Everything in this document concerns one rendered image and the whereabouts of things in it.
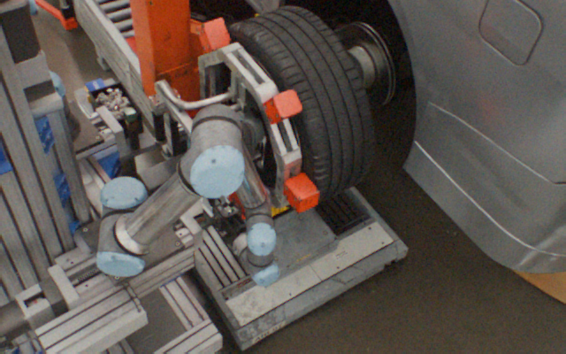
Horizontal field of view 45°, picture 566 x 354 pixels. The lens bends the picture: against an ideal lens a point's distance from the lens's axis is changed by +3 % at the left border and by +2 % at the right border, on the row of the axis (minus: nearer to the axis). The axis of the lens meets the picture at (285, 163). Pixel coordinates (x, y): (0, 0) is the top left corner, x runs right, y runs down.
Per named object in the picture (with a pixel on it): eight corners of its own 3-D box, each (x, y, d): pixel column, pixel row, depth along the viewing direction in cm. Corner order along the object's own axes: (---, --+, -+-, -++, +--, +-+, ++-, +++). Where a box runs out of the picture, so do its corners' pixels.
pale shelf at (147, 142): (157, 148, 268) (156, 142, 266) (118, 164, 262) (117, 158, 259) (112, 82, 290) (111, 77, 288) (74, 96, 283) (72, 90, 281)
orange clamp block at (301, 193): (302, 185, 211) (317, 204, 206) (281, 195, 208) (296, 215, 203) (303, 171, 205) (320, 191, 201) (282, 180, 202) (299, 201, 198)
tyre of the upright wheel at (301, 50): (325, -24, 198) (248, 33, 258) (256, -1, 189) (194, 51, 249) (404, 180, 204) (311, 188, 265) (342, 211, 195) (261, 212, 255)
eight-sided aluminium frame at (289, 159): (293, 228, 228) (308, 120, 187) (277, 236, 226) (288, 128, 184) (216, 127, 256) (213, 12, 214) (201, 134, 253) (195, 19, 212)
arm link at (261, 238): (245, 211, 179) (244, 234, 188) (248, 246, 172) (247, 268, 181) (274, 210, 180) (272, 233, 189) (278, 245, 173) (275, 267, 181)
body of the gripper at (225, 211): (233, 195, 196) (254, 224, 190) (233, 211, 202) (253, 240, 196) (210, 205, 193) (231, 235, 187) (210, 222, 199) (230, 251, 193)
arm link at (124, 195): (150, 199, 191) (146, 169, 180) (149, 238, 182) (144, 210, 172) (107, 200, 189) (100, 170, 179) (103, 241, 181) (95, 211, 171)
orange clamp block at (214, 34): (233, 44, 214) (223, 17, 212) (211, 51, 211) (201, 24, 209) (225, 47, 220) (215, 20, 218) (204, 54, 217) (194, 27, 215)
